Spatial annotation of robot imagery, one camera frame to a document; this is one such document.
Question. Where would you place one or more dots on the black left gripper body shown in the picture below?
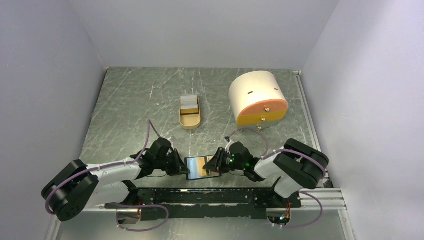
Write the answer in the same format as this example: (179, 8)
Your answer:
(168, 163)

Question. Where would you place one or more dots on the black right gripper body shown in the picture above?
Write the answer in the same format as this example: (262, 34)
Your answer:
(228, 162)

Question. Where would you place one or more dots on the orange credit card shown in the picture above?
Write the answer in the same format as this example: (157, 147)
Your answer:
(203, 167)

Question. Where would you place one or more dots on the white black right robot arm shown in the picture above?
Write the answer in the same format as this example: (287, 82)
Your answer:
(298, 165)

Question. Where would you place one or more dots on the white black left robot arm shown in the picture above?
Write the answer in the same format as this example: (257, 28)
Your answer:
(79, 185)

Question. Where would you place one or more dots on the beige oval card tray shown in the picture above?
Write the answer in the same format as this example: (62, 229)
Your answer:
(190, 121)

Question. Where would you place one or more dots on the stack of credit cards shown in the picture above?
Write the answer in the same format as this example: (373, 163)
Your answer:
(189, 104)

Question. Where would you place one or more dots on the cream cylindrical drawer box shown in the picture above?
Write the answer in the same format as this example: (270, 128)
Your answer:
(257, 100)

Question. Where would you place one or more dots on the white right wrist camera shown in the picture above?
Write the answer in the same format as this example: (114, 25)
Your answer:
(229, 142)

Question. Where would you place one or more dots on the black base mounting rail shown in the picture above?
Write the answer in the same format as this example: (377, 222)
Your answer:
(198, 203)

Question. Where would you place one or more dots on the aluminium extrusion rail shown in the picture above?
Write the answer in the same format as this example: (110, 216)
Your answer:
(334, 222)

